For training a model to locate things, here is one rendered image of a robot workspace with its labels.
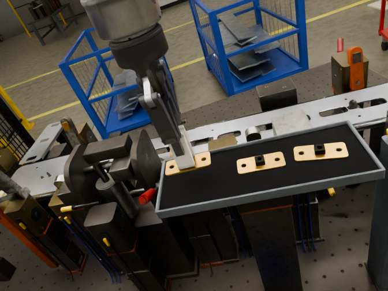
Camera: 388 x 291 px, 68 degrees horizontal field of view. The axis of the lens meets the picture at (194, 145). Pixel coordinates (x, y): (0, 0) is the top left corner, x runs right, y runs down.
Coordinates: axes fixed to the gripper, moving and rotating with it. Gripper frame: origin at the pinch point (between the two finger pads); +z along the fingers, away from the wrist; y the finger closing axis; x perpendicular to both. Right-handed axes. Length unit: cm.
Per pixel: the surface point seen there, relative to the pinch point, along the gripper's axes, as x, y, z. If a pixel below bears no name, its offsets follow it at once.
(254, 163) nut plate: -11.6, 0.1, 7.5
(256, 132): -14.0, 17.1, 13.3
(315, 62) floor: -108, 266, 123
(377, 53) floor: -162, 248, 123
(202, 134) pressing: 1.4, 36.9, 23.7
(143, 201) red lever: 10.3, -2.1, 8.6
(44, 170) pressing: 61, 40, 24
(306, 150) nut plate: -20.8, 0.4, 7.5
